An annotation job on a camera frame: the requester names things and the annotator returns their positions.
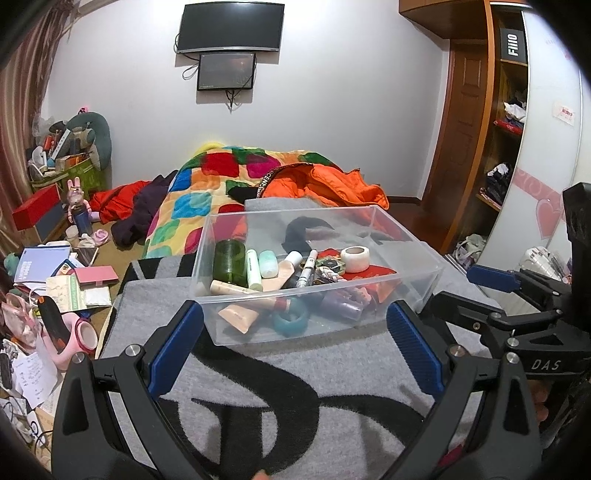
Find colourful patchwork quilt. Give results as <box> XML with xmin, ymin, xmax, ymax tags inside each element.
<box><xmin>141</xmin><ymin>144</ymin><xmax>342</xmax><ymax>259</ymax></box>

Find pink rabbit toy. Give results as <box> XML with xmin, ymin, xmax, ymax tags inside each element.
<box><xmin>67</xmin><ymin>178</ymin><xmax>90</xmax><ymax>210</ymax></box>

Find light blue notebook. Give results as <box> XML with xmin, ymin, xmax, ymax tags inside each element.
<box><xmin>13</xmin><ymin>244</ymin><xmax>72</xmax><ymax>283</ymax></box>

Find person's right hand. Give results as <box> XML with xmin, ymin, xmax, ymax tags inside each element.
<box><xmin>526</xmin><ymin>377</ymin><xmax>555</xmax><ymax>423</ymax></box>

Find small pink white shoes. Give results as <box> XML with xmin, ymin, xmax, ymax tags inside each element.
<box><xmin>78</xmin><ymin>229</ymin><xmax>110</xmax><ymax>247</ymax></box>

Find black white folded clothes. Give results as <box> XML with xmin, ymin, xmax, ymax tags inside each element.
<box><xmin>482</xmin><ymin>162</ymin><xmax>513</xmax><ymax>204</ymax></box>

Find white handbag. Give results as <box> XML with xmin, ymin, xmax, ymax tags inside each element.
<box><xmin>455</xmin><ymin>234</ymin><xmax>485</xmax><ymax>268</ymax></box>

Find white sliding wardrobe door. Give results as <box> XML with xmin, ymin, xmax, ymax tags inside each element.
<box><xmin>475</xmin><ymin>9</ymin><xmax>591</xmax><ymax>296</ymax></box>

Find orange padded jacket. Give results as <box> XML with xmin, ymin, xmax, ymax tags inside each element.
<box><xmin>259</xmin><ymin>162</ymin><xmax>389</xmax><ymax>208</ymax></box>

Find red tea packet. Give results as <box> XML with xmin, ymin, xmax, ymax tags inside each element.
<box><xmin>318</xmin><ymin>248</ymin><xmax>402</xmax><ymax>303</ymax></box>

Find black box with white print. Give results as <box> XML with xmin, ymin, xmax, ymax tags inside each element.
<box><xmin>499</xmin><ymin>17</ymin><xmax>528</xmax><ymax>63</ymax></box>

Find beige tube with white cap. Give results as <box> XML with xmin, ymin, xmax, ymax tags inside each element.
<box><xmin>218</xmin><ymin>250</ymin><xmax>303</xmax><ymax>334</ymax></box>

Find pink round device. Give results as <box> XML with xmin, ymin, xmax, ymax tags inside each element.
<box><xmin>46</xmin><ymin>311</ymin><xmax>99</xmax><ymax>372</ymax></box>

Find black handheld device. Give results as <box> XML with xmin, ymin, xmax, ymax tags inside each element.
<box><xmin>38</xmin><ymin>295</ymin><xmax>70</xmax><ymax>354</ymax></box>

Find small black wall monitor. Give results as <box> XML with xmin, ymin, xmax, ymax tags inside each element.
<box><xmin>197</xmin><ymin>52</ymin><xmax>257</xmax><ymax>92</ymax></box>

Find pink flat case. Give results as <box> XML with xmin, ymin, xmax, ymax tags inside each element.
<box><xmin>74</xmin><ymin>265</ymin><xmax>120</xmax><ymax>287</ymax></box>

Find white tape roll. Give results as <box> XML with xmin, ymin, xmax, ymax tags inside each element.
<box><xmin>340</xmin><ymin>246</ymin><xmax>371</xmax><ymax>273</ymax></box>

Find black wall television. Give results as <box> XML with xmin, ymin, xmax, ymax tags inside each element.
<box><xmin>177</xmin><ymin>1</ymin><xmax>284</xmax><ymax>55</ymax></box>

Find mint green jar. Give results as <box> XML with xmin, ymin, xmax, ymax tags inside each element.
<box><xmin>259</xmin><ymin>250</ymin><xmax>280</xmax><ymax>278</ymax></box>

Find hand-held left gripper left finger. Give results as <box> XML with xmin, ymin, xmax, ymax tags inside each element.
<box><xmin>53</xmin><ymin>300</ymin><xmax>206</xmax><ymax>480</ymax></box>

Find dark purple clothing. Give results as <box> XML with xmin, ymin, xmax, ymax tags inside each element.
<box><xmin>113</xmin><ymin>172</ymin><xmax>178</xmax><ymax>245</ymax></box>

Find brown wooden door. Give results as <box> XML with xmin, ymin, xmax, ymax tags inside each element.
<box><xmin>422</xmin><ymin>39</ymin><xmax>495</xmax><ymax>252</ymax></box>

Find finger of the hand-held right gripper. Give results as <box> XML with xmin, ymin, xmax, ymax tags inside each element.
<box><xmin>427</xmin><ymin>291</ymin><xmax>571</xmax><ymax>354</ymax></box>
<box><xmin>466</xmin><ymin>264</ymin><xmax>573</xmax><ymax>310</ymax></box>

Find green patterned box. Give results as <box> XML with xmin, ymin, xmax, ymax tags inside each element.
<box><xmin>31</xmin><ymin>159</ymin><xmax>105</xmax><ymax>195</ymax></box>

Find green white booklet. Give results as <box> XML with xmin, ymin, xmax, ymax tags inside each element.
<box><xmin>46</xmin><ymin>274</ymin><xmax>88</xmax><ymax>312</ymax></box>

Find teal ring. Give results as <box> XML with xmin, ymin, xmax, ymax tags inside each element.
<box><xmin>272</xmin><ymin>300</ymin><xmax>309</xmax><ymax>337</ymax></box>

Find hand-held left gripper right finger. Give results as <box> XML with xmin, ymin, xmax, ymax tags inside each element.
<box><xmin>385</xmin><ymin>300</ymin><xmax>541</xmax><ymax>480</ymax></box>

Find light green tube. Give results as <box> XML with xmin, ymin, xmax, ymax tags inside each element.
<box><xmin>246</xmin><ymin>249</ymin><xmax>264</xmax><ymax>291</ymax></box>

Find wooden wardrobe shelf unit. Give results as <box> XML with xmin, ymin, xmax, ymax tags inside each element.
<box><xmin>475</xmin><ymin>0</ymin><xmax>529</xmax><ymax>259</ymax></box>

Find dark blue bottle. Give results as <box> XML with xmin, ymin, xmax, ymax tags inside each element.
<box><xmin>73</xmin><ymin>205</ymin><xmax>93</xmax><ymax>236</ymax></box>

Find clear plastic storage box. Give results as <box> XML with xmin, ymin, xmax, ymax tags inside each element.
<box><xmin>190</xmin><ymin>204</ymin><xmax>445</xmax><ymax>346</ymax></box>

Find grey black lettered blanket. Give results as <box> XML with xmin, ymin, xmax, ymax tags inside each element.
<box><xmin>99</xmin><ymin>198</ymin><xmax>509</xmax><ymax>480</ymax></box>

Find green glass bottle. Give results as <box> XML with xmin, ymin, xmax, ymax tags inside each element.
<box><xmin>212</xmin><ymin>240</ymin><xmax>247</xmax><ymax>284</ymax></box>

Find red clothing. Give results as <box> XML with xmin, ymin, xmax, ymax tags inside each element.
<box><xmin>90</xmin><ymin>181</ymin><xmax>153</xmax><ymax>222</ymax></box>

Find white handwritten paper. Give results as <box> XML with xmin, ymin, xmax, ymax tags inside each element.
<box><xmin>11</xmin><ymin>353</ymin><xmax>58</xmax><ymax>409</ymax></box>

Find slim silver white vial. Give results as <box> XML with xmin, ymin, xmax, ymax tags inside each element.
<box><xmin>295</xmin><ymin>249</ymin><xmax>319</xmax><ymax>289</ymax></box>

